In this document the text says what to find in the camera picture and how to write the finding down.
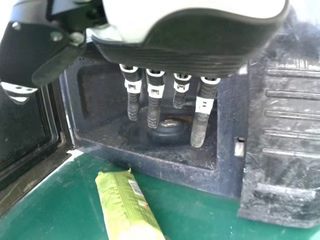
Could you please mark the black oven with glass door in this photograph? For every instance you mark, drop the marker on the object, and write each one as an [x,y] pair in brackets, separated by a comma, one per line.
[287,125]

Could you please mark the yellow-green biscuit packet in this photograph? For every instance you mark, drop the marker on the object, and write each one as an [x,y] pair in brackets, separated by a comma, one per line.
[125,200]

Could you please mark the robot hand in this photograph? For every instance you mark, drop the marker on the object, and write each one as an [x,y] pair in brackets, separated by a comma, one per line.
[190,37]

